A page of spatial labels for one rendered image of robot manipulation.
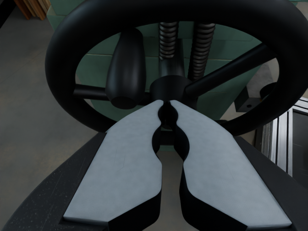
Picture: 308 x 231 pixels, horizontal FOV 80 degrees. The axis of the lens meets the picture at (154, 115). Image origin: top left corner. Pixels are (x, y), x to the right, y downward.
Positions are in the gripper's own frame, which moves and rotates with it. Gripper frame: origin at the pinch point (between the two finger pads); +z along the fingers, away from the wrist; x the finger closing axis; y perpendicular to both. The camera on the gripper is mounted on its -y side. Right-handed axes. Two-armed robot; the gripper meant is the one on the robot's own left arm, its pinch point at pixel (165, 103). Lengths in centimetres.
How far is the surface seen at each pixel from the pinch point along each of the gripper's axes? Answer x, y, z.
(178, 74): 2.2, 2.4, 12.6
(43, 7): -91, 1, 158
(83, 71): -18.3, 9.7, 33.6
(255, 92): 25.4, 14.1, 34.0
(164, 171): 6, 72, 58
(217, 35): 7.1, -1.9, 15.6
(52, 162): -54, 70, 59
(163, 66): 0.4, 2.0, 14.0
